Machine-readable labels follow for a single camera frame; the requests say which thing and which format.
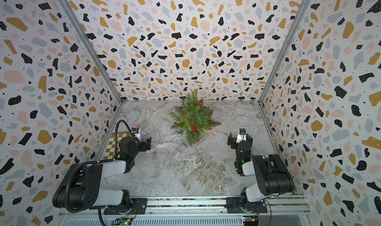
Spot red string lights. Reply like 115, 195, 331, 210
169, 99, 218, 135

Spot small green christmas tree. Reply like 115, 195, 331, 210
168, 89, 221, 146

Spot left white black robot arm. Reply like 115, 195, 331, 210
52, 137, 152, 215

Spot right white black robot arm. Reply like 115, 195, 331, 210
226, 128, 295, 214

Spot checkered chess board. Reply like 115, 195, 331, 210
103, 131, 131, 160

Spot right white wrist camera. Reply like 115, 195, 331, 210
236, 128, 253, 144

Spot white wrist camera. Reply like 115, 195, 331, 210
236, 128, 253, 144
131, 127, 141, 141

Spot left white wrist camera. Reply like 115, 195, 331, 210
131, 127, 141, 141

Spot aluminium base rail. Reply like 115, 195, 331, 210
57, 194, 315, 226

